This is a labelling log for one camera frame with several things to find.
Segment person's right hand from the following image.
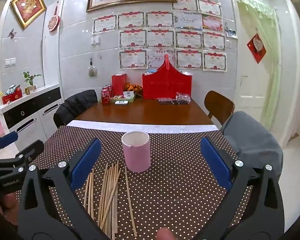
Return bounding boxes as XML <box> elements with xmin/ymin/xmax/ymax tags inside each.
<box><xmin>156</xmin><ymin>227</ymin><xmax>177</xmax><ymax>240</ymax></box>

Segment small potted plant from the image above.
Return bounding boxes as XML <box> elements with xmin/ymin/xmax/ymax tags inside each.
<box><xmin>23</xmin><ymin>72</ymin><xmax>42</xmax><ymax>95</ymax></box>

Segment grey cloth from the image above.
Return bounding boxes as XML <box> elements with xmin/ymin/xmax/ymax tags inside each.
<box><xmin>219</xmin><ymin>111</ymin><xmax>283</xmax><ymax>180</ymax></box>

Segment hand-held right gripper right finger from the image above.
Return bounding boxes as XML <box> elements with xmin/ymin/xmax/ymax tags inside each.
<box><xmin>195</xmin><ymin>136</ymin><xmax>285</xmax><ymax>240</ymax></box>

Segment white table runner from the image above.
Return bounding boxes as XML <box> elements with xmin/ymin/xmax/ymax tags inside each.
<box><xmin>66</xmin><ymin>119</ymin><xmax>219</xmax><ymax>134</ymax></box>

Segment red gift box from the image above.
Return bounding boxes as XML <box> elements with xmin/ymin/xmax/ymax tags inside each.
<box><xmin>112</xmin><ymin>74</ymin><xmax>127</xmax><ymax>97</ymax></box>

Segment black jacket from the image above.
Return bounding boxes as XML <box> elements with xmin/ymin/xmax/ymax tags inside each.
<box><xmin>53</xmin><ymin>89</ymin><xmax>98</xmax><ymax>128</ymax></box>

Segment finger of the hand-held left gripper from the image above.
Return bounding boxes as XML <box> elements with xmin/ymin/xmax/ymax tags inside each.
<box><xmin>12</xmin><ymin>140</ymin><xmax>44</xmax><ymax>170</ymax></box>
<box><xmin>0</xmin><ymin>131</ymin><xmax>19</xmax><ymax>155</ymax></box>

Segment red tin box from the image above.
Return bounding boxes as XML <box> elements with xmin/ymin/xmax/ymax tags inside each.
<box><xmin>2</xmin><ymin>88</ymin><xmax>23</xmax><ymax>104</ymax></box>

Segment wall of award certificates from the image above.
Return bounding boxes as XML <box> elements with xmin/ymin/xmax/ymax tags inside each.
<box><xmin>92</xmin><ymin>0</ymin><xmax>227</xmax><ymax>72</ymax></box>

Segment pile of wooden chopsticks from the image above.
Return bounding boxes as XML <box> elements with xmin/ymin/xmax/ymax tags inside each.
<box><xmin>83</xmin><ymin>160</ymin><xmax>138</xmax><ymax>240</ymax></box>

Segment pink cup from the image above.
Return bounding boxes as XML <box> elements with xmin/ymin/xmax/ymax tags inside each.
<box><xmin>121</xmin><ymin>131</ymin><xmax>151</xmax><ymax>173</ymax></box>

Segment person's left hand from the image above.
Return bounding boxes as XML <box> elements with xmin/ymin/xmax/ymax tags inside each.
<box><xmin>0</xmin><ymin>192</ymin><xmax>20</xmax><ymax>221</ymax></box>

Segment orange foil candies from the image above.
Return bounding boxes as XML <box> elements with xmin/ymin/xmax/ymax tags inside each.
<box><xmin>125</xmin><ymin>82</ymin><xmax>143</xmax><ymax>92</ymax></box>

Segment wooden chair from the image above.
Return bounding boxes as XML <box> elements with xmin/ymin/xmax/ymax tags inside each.
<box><xmin>204</xmin><ymin>91</ymin><xmax>235</xmax><ymax>126</ymax></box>

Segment green curtain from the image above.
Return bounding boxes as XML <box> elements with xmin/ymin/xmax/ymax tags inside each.
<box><xmin>234</xmin><ymin>0</ymin><xmax>282</xmax><ymax>128</ymax></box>

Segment red gold framed picture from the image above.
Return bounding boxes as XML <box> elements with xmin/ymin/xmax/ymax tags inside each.
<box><xmin>10</xmin><ymin>0</ymin><xmax>47</xmax><ymax>29</ymax></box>

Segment brown dotted tablecloth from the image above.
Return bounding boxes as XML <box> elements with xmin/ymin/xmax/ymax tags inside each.
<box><xmin>27</xmin><ymin>125</ymin><xmax>253</xmax><ymax>240</ymax></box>

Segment white door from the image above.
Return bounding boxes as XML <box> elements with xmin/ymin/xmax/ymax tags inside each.
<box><xmin>237</xmin><ymin>5</ymin><xmax>265</xmax><ymax>120</ymax></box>

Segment red paddle wall ornament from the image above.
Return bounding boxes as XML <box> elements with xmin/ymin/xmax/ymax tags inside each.
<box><xmin>48</xmin><ymin>1</ymin><xmax>60</xmax><ymax>32</ymax></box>

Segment black white sideboard cabinet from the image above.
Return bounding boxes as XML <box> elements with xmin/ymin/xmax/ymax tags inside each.
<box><xmin>0</xmin><ymin>84</ymin><xmax>63</xmax><ymax>151</ymax></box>

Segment green tray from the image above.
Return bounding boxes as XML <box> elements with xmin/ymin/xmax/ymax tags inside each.
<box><xmin>109</xmin><ymin>94</ymin><xmax>136</xmax><ymax>103</ymax></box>

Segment red basket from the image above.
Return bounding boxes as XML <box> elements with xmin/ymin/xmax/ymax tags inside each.
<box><xmin>142</xmin><ymin>54</ymin><xmax>192</xmax><ymax>100</ymax></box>

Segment clear bag of dark items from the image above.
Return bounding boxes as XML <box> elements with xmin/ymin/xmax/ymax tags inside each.
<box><xmin>175</xmin><ymin>93</ymin><xmax>191</xmax><ymax>104</ymax></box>

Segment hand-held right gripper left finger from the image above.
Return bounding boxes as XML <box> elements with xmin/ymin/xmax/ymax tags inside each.
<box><xmin>17</xmin><ymin>138</ymin><xmax>113</xmax><ymax>240</ymax></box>

